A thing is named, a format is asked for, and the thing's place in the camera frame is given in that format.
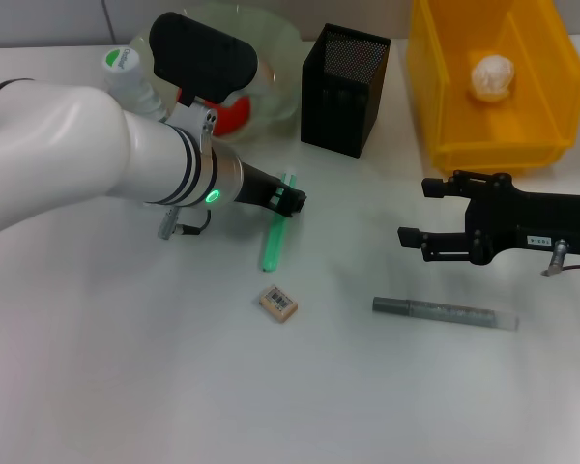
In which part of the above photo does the grey marker pen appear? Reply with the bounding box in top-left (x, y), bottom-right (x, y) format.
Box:
top-left (371, 296), bottom-right (521, 333)

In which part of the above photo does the clear green-label water bottle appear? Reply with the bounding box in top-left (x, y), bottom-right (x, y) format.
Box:
top-left (100, 46), bottom-right (171, 123)

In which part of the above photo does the red-orange fruit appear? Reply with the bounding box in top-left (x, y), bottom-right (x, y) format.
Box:
top-left (211, 91), bottom-right (252, 137)

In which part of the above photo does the green glass fruit plate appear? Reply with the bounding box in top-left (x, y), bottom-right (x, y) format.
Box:
top-left (130, 3), bottom-right (304, 145)

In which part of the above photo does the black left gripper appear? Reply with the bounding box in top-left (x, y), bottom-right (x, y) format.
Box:
top-left (231, 161), bottom-right (311, 219)

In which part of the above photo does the right arm cable with connector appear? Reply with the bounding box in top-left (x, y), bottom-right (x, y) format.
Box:
top-left (540, 238), bottom-right (580, 278)

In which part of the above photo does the black mesh pen holder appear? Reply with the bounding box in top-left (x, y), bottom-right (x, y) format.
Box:
top-left (301, 22), bottom-right (392, 160)

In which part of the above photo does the beige eraser with barcode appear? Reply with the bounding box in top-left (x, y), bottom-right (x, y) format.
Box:
top-left (259, 284), bottom-right (301, 324)

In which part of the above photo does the yellow plastic bin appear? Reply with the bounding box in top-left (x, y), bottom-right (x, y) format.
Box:
top-left (405, 0), bottom-right (580, 179)

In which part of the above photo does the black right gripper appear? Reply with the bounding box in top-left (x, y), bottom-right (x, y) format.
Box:
top-left (397, 171), bottom-right (580, 267)

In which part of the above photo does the mint green pen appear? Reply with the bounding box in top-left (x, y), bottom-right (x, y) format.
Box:
top-left (260, 163), bottom-right (299, 273)

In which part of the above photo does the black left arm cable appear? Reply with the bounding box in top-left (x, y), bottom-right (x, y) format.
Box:
top-left (158, 207), bottom-right (215, 239)

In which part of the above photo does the white paper ball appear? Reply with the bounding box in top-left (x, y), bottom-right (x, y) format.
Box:
top-left (470, 53), bottom-right (518, 102)

